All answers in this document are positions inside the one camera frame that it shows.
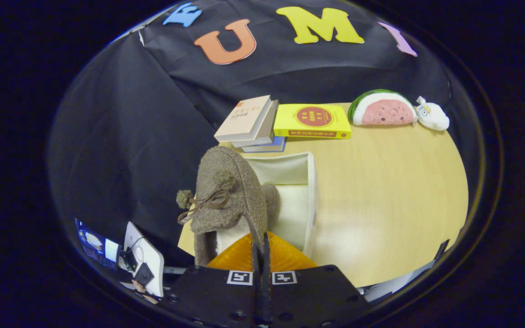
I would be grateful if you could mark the white flat device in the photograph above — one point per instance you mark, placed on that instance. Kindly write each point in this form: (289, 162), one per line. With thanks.
(151, 259)

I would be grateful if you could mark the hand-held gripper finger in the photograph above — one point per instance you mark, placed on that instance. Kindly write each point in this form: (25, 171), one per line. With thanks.
(257, 296)
(267, 296)

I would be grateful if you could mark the black backdrop cloth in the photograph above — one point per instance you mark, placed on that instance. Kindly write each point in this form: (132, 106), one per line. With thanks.
(121, 136)

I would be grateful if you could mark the watermelon slice plush toy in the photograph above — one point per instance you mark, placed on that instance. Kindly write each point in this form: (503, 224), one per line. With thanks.
(385, 111)

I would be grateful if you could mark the blue book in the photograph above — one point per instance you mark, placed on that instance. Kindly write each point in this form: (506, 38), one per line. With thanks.
(271, 146)

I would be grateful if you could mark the blue printed box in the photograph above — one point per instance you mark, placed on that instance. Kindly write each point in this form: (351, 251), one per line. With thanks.
(91, 241)

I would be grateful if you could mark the white plush toy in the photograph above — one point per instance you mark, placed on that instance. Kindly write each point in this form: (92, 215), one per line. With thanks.
(433, 116)

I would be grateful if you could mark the brown fluffy shoe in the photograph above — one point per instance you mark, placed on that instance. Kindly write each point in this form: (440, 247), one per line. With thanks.
(272, 200)
(230, 182)

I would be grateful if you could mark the beige fabric storage box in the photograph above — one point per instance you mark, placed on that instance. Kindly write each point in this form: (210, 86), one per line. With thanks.
(290, 214)

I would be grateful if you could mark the grey book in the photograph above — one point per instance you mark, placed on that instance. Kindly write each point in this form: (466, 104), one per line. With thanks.
(269, 130)

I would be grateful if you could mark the yellow book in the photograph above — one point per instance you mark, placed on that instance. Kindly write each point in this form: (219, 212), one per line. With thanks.
(312, 118)

